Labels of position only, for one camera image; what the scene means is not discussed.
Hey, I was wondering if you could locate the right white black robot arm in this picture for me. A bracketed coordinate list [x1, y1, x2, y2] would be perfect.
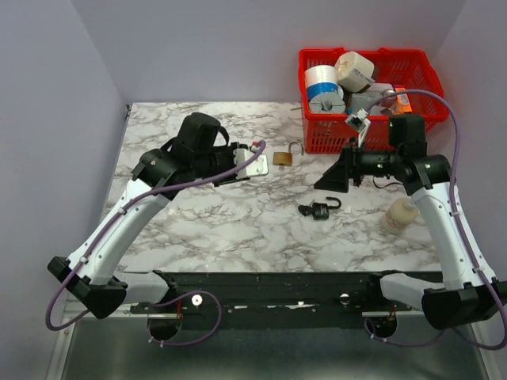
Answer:
[314, 115, 506, 330]

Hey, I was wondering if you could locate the black padlock with keys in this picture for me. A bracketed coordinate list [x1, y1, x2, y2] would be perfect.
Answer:
[297, 196, 342, 221]

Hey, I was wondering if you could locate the beige paper roll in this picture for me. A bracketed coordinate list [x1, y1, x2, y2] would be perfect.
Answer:
[334, 51, 375, 93]

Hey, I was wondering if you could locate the white plastic bottle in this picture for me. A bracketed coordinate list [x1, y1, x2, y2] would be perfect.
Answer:
[380, 198, 419, 234]

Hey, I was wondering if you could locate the orange small box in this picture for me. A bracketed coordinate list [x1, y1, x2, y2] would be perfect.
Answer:
[394, 85, 413, 114]

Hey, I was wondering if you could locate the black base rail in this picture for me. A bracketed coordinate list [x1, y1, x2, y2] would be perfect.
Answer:
[130, 272, 408, 330]

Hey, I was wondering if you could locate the grey box in basket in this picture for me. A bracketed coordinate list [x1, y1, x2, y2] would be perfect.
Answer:
[348, 92, 382, 113]

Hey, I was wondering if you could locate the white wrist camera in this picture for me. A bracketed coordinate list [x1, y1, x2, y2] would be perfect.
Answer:
[345, 109, 371, 147]
[233, 142, 269, 180]

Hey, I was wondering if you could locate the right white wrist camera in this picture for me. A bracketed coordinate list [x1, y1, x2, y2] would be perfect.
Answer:
[345, 109, 371, 147]

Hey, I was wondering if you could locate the large brass padlock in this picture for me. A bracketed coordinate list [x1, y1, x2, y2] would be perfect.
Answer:
[273, 141, 304, 166]

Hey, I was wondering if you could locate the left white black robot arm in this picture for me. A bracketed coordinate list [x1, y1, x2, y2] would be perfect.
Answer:
[48, 112, 266, 319]

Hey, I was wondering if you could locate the aluminium frame rail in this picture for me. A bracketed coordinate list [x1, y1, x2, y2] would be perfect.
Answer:
[63, 299, 139, 319]

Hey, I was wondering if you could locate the red plastic basket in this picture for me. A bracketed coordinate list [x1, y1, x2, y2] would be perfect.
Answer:
[297, 47, 445, 155]

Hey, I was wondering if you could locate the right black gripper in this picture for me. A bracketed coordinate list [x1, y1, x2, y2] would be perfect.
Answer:
[314, 137, 402, 192]

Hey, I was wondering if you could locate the white blue tape roll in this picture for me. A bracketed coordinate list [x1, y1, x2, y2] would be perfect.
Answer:
[304, 65, 338, 101]

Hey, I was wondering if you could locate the small metal can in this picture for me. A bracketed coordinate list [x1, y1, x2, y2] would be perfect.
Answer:
[382, 89, 396, 100]

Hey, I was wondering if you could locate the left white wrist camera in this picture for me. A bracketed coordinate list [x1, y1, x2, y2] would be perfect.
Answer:
[233, 142, 269, 180]

